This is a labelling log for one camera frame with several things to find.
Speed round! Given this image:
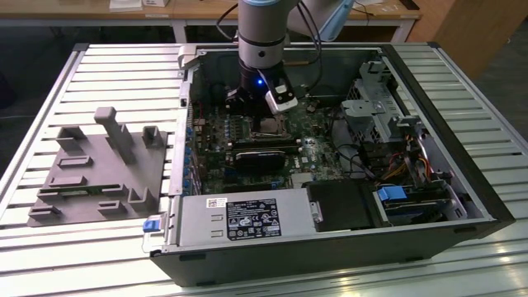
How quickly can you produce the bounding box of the silver CPU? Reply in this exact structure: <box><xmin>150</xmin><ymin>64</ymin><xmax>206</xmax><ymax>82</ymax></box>
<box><xmin>258</xmin><ymin>118</ymin><xmax>286</xmax><ymax>133</ymax></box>

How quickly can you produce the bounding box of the CPU socket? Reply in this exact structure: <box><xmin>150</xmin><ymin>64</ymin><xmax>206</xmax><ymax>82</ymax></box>
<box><xmin>245</xmin><ymin>114</ymin><xmax>290</xmax><ymax>139</ymax></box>

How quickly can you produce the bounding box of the black graphics card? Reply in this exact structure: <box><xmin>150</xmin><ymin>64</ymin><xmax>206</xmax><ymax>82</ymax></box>
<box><xmin>234</xmin><ymin>150</ymin><xmax>286</xmax><ymax>176</ymax></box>

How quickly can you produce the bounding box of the green motherboard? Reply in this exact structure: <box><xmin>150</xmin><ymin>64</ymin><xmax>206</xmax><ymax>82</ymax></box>
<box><xmin>191</xmin><ymin>94</ymin><xmax>346</xmax><ymax>193</ymax></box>

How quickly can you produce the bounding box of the metal drive cage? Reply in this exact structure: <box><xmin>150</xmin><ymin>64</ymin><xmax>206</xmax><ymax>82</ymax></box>
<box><xmin>339</xmin><ymin>60</ymin><xmax>425</xmax><ymax>145</ymax></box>

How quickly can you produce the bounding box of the small silver heatsink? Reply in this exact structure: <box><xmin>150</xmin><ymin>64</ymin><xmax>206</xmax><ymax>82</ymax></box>
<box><xmin>290</xmin><ymin>173</ymin><xmax>317</xmax><ymax>187</ymax></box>

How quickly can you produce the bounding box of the black drive box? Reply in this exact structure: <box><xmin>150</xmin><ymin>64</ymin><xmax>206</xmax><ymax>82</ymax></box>
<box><xmin>302</xmin><ymin>179</ymin><xmax>387</xmax><ymax>233</ymax></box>

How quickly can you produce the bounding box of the white box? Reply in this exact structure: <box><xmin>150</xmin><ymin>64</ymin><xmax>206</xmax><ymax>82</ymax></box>
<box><xmin>109</xmin><ymin>0</ymin><xmax>141</xmax><ymax>12</ymax></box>

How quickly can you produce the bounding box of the grey power supply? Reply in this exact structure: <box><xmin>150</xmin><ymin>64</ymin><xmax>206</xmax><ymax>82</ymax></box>
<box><xmin>162</xmin><ymin>188</ymin><xmax>322</xmax><ymax>248</ymax></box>

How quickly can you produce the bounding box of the grey parts rack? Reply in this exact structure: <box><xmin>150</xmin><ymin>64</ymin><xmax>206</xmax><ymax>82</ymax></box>
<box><xmin>25</xmin><ymin>106</ymin><xmax>170</xmax><ymax>228</ymax></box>

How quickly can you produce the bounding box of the blue disk carrier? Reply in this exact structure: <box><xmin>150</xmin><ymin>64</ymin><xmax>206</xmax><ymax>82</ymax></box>
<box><xmin>377</xmin><ymin>184</ymin><xmax>409</xmax><ymax>204</ymax></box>

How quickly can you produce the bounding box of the green RAM stick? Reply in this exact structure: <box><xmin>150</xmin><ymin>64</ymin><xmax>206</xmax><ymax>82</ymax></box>
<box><xmin>57</xmin><ymin>184</ymin><xmax>122</xmax><ymax>196</ymax></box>

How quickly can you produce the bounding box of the wooden desk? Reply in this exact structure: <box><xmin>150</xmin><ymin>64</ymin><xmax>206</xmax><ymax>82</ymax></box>
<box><xmin>0</xmin><ymin>0</ymin><xmax>422</xmax><ymax>43</ymax></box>

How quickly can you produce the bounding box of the blue case latch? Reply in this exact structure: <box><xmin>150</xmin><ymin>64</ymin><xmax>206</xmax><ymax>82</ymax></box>
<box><xmin>141</xmin><ymin>216</ymin><xmax>163</xmax><ymax>233</ymax></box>

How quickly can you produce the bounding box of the black PC case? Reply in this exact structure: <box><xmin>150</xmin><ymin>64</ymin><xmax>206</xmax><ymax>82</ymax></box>
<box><xmin>147</xmin><ymin>41</ymin><xmax>515</xmax><ymax>287</ymax></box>

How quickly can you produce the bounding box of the wooden cabinet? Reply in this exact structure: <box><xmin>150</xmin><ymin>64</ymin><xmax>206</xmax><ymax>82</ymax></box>
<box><xmin>431</xmin><ymin>0</ymin><xmax>528</xmax><ymax>80</ymax></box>

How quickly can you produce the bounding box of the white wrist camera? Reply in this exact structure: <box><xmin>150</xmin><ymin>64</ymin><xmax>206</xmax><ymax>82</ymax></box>
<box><xmin>262</xmin><ymin>79</ymin><xmax>299</xmax><ymax>116</ymax></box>

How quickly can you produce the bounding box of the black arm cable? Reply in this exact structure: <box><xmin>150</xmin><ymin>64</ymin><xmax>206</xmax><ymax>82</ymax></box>
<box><xmin>214</xmin><ymin>0</ymin><xmax>325</xmax><ymax>92</ymax></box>

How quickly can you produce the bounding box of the black wire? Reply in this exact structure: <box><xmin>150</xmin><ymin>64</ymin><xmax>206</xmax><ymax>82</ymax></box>
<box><xmin>334</xmin><ymin>142</ymin><xmax>378</xmax><ymax>181</ymax></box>

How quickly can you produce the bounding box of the coloured wire bundle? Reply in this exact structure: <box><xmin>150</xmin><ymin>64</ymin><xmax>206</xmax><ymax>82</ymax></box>
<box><xmin>381</xmin><ymin>151</ymin><xmax>433</xmax><ymax>188</ymax></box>

